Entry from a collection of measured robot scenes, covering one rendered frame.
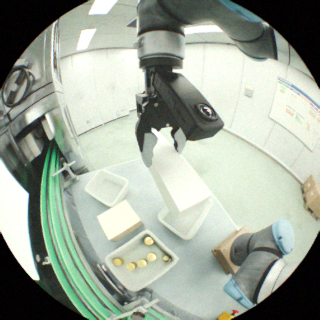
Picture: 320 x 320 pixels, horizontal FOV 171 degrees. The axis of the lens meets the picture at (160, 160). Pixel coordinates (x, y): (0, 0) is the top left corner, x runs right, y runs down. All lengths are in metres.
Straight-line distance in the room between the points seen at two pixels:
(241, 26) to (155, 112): 0.18
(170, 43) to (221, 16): 0.08
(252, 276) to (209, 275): 0.30
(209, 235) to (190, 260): 0.14
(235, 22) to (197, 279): 0.67
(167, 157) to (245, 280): 0.34
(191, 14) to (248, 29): 0.07
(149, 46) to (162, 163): 0.20
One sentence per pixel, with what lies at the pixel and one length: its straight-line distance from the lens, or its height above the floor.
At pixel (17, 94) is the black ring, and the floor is 1.45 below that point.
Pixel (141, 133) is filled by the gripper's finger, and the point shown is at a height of 1.17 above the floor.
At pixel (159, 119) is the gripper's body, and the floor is 1.19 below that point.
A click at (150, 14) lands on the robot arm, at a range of 0.19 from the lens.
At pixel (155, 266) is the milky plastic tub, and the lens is 0.49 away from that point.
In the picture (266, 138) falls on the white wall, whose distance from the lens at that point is 3.47.
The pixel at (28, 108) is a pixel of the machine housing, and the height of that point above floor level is 1.33.
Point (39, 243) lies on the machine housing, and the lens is 0.64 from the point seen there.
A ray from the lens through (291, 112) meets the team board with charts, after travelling 3.47.
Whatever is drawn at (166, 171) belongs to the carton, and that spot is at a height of 1.11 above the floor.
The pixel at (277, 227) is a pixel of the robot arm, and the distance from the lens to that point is 0.36.
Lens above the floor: 1.26
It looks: 43 degrees down
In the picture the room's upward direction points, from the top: straight up
